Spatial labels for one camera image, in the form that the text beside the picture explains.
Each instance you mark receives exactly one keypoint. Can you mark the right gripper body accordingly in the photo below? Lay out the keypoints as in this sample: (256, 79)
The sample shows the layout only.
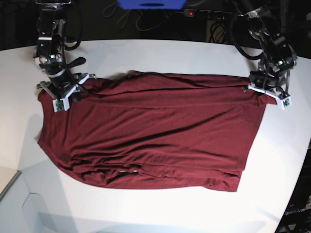
(67, 88)

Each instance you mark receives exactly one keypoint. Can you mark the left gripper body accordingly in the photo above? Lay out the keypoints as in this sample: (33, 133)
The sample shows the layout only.
(265, 83)

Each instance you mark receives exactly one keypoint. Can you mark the maroon t-shirt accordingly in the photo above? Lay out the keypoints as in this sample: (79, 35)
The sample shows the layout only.
(155, 131)

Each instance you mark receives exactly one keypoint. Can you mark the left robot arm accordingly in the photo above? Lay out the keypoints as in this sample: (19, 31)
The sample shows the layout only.
(277, 58)

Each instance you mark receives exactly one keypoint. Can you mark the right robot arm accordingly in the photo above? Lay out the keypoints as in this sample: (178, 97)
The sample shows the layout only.
(52, 43)

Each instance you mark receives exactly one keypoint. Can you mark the black power strip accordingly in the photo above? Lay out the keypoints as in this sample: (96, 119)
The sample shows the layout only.
(207, 14)

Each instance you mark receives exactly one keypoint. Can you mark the blue box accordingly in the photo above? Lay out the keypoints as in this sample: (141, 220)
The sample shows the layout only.
(151, 4)

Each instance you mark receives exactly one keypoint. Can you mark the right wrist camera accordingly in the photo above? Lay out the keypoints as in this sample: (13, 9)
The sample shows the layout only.
(61, 104)

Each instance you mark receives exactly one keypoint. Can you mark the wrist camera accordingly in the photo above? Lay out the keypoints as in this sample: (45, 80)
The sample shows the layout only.
(283, 102)
(61, 104)

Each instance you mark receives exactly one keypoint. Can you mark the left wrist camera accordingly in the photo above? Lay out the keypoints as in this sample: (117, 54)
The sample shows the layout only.
(283, 102)

